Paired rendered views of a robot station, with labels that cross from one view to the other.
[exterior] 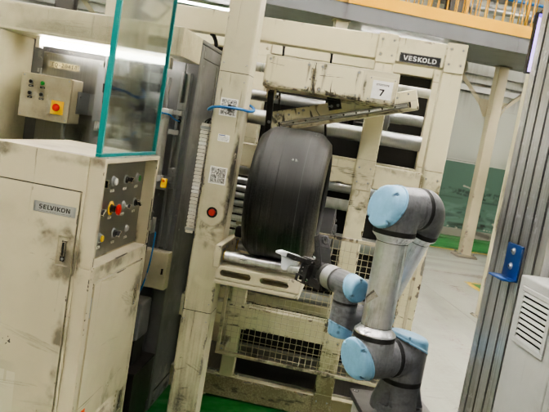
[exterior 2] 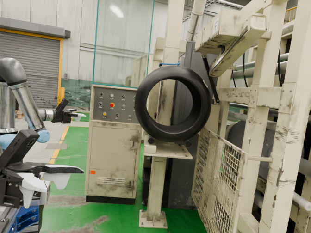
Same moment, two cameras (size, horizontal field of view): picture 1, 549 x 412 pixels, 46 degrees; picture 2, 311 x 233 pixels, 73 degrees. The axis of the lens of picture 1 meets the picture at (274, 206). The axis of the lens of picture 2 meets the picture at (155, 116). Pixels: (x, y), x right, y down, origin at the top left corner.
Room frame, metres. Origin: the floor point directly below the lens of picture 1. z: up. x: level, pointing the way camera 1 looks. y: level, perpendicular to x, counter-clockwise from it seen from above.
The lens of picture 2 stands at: (2.33, -1.67, 1.27)
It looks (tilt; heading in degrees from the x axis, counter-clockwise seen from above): 7 degrees down; 79
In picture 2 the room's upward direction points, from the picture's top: 6 degrees clockwise
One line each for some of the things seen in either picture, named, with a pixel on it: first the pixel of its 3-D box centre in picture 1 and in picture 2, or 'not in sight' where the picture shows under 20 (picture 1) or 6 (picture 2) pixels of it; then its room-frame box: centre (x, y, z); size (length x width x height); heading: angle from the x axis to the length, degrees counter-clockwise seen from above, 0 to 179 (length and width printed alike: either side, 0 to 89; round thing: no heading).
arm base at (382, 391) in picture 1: (398, 391); not in sight; (1.79, -0.45, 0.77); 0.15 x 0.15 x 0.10
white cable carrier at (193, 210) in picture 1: (199, 178); not in sight; (2.76, 0.34, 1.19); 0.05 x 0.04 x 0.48; 173
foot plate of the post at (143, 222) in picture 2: not in sight; (152, 217); (2.78, 0.25, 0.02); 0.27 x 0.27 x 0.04; 83
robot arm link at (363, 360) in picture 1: (385, 284); (6, 106); (1.72, -0.33, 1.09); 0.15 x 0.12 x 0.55; 123
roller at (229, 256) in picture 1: (262, 262); (150, 135); (2.63, 0.01, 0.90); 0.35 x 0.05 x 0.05; 83
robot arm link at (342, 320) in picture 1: (346, 318); not in sight; (1.85, -0.27, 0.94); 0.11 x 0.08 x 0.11; 123
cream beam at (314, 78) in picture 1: (332, 82); (221, 36); (3.04, -0.17, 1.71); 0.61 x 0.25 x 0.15; 83
